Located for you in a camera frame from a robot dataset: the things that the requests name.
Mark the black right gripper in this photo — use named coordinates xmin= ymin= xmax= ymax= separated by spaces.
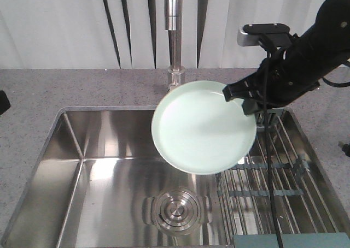
xmin=222 ymin=50 xmax=320 ymax=116

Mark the light green round plate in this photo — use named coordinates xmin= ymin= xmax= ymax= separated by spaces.
xmin=151 ymin=80 xmax=257 ymax=175

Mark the stainless steel faucet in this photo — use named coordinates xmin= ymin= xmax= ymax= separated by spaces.
xmin=164 ymin=0 xmax=185 ymax=92

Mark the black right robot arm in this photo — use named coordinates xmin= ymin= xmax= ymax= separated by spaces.
xmin=223 ymin=0 xmax=349 ymax=115

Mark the roll-up dish drying rack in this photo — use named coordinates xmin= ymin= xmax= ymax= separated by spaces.
xmin=216 ymin=109 xmax=349 ymax=247

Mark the round steel sink drain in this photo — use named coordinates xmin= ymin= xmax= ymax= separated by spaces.
xmin=151 ymin=188 xmax=202 ymax=236

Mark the stainless steel sink basin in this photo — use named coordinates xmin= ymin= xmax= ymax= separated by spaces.
xmin=2 ymin=107 xmax=233 ymax=247

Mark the white pleated curtain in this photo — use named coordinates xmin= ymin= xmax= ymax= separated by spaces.
xmin=1 ymin=0 xmax=325 ymax=69

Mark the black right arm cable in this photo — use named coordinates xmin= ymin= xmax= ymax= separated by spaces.
xmin=259 ymin=34 xmax=285 ymax=248

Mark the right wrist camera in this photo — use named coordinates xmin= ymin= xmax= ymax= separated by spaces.
xmin=237 ymin=23 xmax=291 ymax=47

